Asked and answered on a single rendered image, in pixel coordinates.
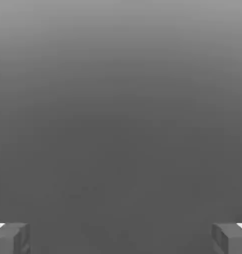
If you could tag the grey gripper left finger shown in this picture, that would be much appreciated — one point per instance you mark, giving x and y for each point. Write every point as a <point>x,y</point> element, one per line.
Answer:
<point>9,239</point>

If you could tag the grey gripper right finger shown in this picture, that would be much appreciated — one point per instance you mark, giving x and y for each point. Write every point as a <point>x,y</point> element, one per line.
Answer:
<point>232,239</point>

